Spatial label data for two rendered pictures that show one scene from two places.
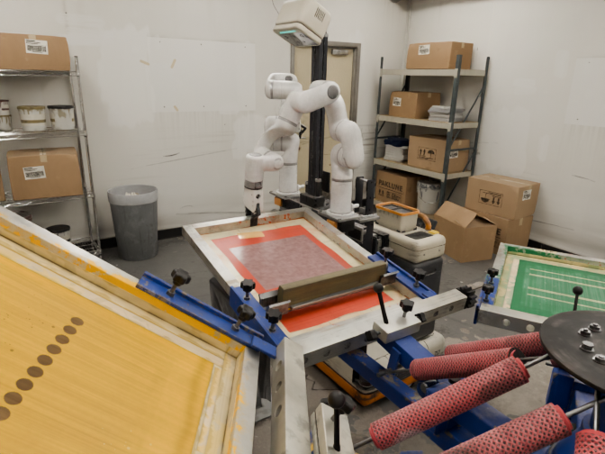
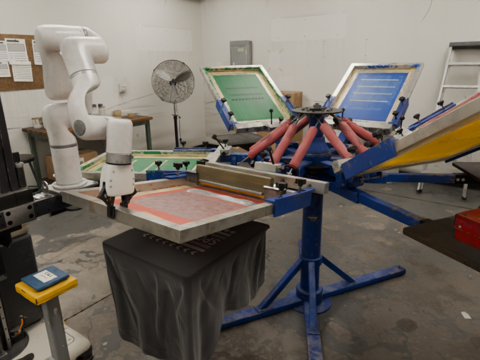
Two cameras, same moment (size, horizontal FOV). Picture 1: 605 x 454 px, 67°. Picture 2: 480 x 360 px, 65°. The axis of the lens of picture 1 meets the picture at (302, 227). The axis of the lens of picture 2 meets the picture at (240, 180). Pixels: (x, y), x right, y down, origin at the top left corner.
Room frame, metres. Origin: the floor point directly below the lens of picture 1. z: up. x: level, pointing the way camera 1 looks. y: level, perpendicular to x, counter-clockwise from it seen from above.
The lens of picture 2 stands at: (1.86, 1.39, 1.58)
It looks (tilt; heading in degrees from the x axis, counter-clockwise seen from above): 17 degrees down; 250
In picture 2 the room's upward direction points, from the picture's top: 1 degrees counter-clockwise
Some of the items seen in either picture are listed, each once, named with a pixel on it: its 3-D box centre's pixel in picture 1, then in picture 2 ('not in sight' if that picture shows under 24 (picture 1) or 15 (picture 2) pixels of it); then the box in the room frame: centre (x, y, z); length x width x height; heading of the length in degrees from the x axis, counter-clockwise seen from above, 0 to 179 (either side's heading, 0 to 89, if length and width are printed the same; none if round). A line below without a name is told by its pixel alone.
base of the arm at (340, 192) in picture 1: (343, 196); (64, 164); (2.00, -0.18, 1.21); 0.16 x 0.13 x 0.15; 125
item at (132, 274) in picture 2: not in sight; (148, 309); (1.77, 0.18, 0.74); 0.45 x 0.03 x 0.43; 123
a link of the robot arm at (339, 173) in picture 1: (343, 162); (63, 124); (1.98, -0.17, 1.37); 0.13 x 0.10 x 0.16; 24
